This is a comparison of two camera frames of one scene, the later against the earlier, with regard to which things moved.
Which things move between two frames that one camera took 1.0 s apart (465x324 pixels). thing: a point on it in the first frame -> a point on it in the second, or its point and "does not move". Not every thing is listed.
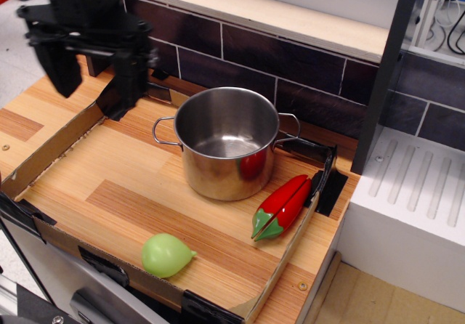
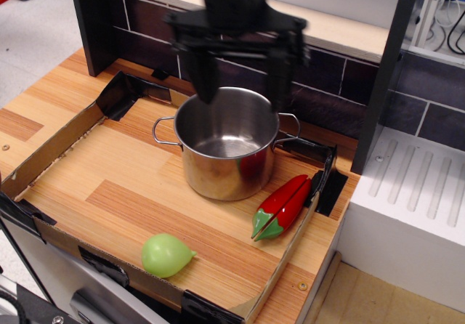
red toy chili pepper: x=280 y=209 does not move
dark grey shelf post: x=386 y=70 does not move
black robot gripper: x=87 y=14 -> x=236 y=22
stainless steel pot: x=228 y=136 does not move
